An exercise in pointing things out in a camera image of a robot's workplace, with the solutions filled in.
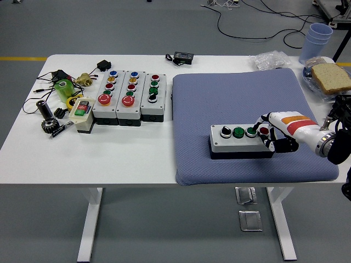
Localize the clear plastic bag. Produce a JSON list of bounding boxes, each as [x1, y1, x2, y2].
[[249, 50, 291, 71]]

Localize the grey four-button control box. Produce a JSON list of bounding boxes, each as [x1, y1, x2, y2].
[[209, 124, 278, 160], [140, 72, 167, 123]]

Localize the grey five-button control box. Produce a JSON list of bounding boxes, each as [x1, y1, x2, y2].
[[116, 70, 148, 127], [92, 70, 126, 126]]

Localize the pale blue plastic cup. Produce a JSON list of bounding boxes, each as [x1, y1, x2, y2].
[[309, 23, 334, 38], [306, 32, 332, 42], [298, 37, 329, 66]]

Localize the black metal cylinder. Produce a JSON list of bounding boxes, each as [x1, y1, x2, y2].
[[36, 100, 54, 121]]

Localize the large black gear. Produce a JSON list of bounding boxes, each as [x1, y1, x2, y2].
[[41, 119, 60, 134]]

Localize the silver floor socket plate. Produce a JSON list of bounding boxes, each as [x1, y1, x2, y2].
[[238, 210, 263, 232], [235, 187, 258, 205]]

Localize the blue-grey padded mat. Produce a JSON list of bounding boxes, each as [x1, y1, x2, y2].
[[172, 67, 340, 186]]

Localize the black digital meter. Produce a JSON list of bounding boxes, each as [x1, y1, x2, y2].
[[173, 51, 195, 66]]

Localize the blue plate in plastic wrap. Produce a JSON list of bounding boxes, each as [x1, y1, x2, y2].
[[302, 66, 351, 102]]

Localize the white floor cables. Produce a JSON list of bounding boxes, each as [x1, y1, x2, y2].
[[207, 0, 241, 9]]

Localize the white table leg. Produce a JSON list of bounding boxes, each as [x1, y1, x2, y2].
[[77, 187, 104, 262], [267, 187, 298, 261]]

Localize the long black floor cable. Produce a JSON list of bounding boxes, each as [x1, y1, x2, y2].
[[201, 0, 334, 49]]

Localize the black metal rod tool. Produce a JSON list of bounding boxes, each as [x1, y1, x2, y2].
[[49, 122, 74, 140]]

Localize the yellow tape roll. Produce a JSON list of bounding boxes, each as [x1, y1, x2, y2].
[[66, 94, 84, 112]]

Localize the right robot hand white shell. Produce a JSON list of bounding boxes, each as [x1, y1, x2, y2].
[[253, 110, 326, 154]]

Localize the black meter lead cable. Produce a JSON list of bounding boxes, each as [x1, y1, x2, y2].
[[165, 54, 185, 67]]

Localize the black electronic module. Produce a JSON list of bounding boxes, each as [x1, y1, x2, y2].
[[52, 70, 72, 83]]

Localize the white bread slice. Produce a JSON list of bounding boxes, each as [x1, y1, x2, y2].
[[310, 63, 351, 95]]

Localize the brass valve fitting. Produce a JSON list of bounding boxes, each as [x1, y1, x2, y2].
[[75, 72, 94, 87]]

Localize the translucent green tape roll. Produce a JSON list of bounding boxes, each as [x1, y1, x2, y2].
[[54, 78, 76, 104]]

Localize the aluminium frame with black leg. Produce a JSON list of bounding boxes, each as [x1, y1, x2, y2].
[[312, 0, 351, 62]]

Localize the thin black looped wire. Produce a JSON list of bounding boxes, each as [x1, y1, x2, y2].
[[22, 92, 55, 115]]

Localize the brown bread piece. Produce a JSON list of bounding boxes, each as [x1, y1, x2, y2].
[[305, 56, 334, 68]]

